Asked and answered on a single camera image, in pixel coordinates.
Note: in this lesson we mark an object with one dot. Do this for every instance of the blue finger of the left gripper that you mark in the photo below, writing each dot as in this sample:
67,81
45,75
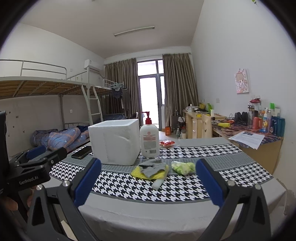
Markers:
56,156
33,153

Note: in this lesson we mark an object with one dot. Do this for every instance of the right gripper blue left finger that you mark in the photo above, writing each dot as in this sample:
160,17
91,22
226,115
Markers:
43,221

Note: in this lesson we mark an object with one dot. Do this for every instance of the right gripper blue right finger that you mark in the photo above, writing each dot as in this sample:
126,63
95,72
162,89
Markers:
253,221

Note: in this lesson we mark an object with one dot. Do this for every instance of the yellow foam net sleeve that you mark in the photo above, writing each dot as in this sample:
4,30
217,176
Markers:
150,173

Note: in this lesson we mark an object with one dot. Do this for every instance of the green white tissue pack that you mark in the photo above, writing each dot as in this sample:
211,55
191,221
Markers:
183,168

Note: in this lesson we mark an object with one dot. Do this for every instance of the grey sock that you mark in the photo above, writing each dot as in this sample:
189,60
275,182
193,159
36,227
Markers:
155,163

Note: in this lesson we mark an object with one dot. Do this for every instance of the person's left hand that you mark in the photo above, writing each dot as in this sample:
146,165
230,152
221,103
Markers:
12,205

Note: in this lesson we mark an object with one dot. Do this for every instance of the blue plaid quilt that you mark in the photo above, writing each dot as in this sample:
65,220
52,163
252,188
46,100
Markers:
53,139

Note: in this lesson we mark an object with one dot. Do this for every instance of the black smartphone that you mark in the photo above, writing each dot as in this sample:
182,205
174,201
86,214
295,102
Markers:
81,153

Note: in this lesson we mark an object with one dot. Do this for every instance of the white styrofoam box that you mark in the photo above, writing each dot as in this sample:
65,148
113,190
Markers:
115,142

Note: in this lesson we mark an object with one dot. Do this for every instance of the wooden desk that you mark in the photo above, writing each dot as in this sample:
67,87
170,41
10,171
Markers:
267,155

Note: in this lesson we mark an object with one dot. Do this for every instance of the metal bunk bed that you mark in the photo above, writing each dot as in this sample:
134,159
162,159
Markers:
39,95

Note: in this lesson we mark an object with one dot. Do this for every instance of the white printed paper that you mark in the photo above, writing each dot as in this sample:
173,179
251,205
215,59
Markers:
250,139

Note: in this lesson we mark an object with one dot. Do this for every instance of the houndstooth table cloth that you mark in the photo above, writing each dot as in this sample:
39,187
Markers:
172,176

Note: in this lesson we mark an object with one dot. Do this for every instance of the hanging dark clothes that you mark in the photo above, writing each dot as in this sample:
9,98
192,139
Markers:
116,92

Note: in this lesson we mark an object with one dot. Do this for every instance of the white lotion pump bottle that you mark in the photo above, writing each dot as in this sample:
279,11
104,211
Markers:
149,138

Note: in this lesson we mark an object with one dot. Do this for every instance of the white air conditioner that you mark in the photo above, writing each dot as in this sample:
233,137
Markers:
92,65

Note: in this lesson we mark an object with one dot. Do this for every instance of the yellow object on desk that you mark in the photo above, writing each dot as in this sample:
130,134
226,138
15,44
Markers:
224,125

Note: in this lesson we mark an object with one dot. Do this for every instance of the black headphones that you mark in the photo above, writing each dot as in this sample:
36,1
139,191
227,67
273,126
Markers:
241,118

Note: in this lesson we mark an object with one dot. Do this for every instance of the blue shampoo bottles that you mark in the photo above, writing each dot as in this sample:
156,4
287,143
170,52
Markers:
277,126

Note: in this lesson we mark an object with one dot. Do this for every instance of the brown left curtain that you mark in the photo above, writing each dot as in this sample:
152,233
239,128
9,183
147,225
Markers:
123,74

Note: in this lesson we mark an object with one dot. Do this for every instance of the brown curtain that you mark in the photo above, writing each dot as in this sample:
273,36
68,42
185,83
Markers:
123,74
180,84

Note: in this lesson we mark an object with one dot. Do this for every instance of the red snack packet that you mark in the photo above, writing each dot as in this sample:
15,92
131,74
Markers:
166,143

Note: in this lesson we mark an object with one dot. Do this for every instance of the orange bag on floor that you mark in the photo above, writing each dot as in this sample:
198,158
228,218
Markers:
168,131

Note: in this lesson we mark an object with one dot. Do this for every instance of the glass balcony door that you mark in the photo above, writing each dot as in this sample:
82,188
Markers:
152,90

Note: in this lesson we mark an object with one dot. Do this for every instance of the brown right curtain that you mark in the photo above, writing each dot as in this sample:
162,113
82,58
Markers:
180,84

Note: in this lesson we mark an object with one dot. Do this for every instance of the ceiling tube light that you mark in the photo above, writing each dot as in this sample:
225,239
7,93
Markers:
134,31

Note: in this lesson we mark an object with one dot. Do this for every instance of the anime wall picture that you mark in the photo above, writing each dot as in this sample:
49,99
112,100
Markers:
241,81

